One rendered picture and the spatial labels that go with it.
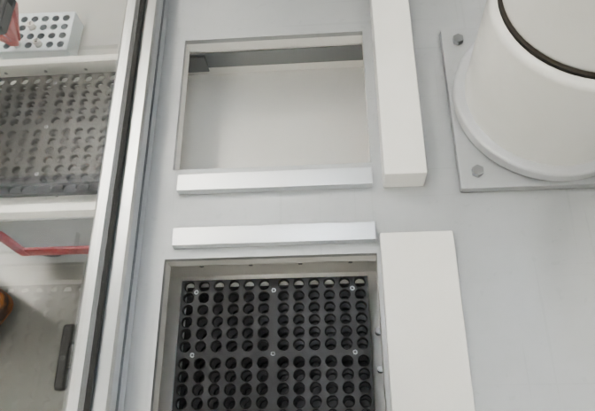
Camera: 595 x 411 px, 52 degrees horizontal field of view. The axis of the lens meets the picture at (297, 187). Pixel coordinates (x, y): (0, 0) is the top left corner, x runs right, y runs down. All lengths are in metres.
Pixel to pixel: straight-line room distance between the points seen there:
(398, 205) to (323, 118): 0.24
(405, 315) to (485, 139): 0.22
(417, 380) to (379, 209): 0.20
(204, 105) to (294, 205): 0.29
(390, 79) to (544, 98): 0.20
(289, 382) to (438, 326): 0.18
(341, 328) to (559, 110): 0.33
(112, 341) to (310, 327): 0.22
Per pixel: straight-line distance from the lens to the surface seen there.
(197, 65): 0.97
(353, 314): 0.72
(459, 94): 0.77
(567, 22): 0.58
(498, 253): 0.72
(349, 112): 0.92
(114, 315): 0.67
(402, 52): 0.79
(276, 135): 0.91
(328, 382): 0.71
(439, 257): 0.69
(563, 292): 0.72
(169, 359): 0.81
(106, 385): 0.66
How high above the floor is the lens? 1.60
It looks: 64 degrees down
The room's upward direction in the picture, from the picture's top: 10 degrees counter-clockwise
